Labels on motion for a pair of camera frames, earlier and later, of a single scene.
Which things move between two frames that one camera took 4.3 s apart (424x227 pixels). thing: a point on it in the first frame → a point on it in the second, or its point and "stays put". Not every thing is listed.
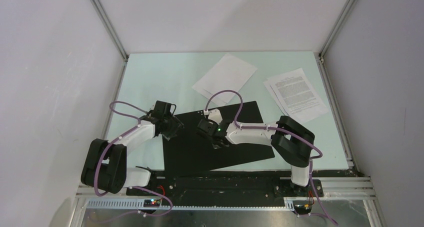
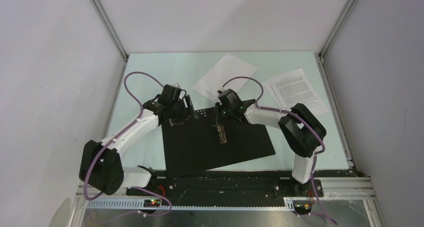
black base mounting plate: x=227 y=185 stays put
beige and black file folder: x=190 y=151 stays put
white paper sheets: x=230 y=73 stays put
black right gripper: x=216 y=146 → x=219 y=120
